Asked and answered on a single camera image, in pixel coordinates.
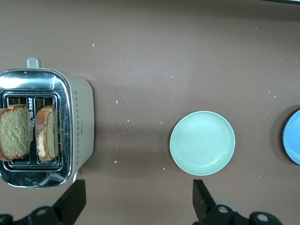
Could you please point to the pale green plate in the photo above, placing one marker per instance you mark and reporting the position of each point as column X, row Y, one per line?
column 201, row 143

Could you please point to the blue plate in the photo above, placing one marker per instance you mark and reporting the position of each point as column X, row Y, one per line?
column 293, row 138

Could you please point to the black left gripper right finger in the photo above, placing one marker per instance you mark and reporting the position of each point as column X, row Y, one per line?
column 202, row 201

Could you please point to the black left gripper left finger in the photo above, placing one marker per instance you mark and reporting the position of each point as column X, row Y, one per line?
column 70, row 201

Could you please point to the beige and chrome toaster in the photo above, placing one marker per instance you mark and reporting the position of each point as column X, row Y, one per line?
column 82, row 117

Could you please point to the brown bread slice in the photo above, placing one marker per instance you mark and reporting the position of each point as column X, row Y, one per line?
column 14, row 133
column 44, row 136

